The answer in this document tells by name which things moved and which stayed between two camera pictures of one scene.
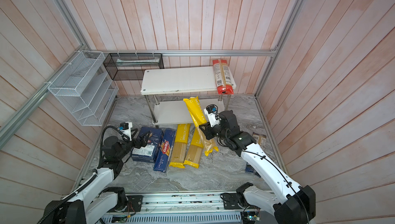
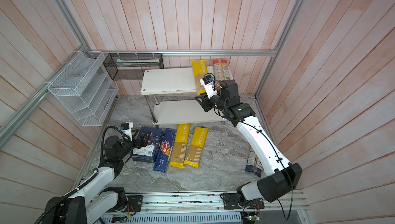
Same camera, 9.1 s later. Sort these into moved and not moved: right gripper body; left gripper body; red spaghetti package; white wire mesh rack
Moved: right gripper body
Not moved: left gripper body; red spaghetti package; white wire mesh rack
